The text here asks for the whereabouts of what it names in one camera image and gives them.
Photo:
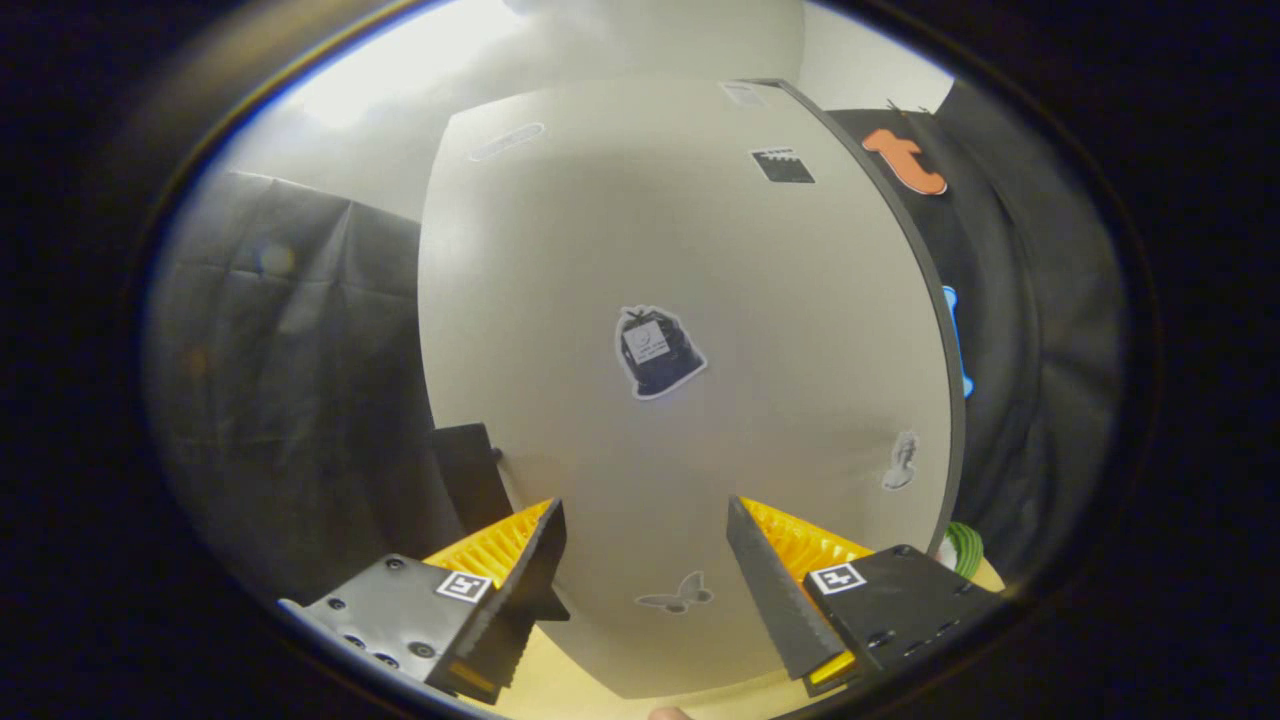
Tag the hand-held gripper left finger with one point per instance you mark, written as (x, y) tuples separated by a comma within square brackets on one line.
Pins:
[(525, 600)]

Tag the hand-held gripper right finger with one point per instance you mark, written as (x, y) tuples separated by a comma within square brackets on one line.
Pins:
[(770, 590)]

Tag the grey shoe cabinet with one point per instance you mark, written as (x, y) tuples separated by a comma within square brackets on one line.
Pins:
[(957, 420)]

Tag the white shoe cabinet door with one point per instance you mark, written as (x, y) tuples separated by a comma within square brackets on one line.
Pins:
[(600, 250)]

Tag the green striped object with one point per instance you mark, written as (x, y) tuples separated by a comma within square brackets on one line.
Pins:
[(965, 550)]

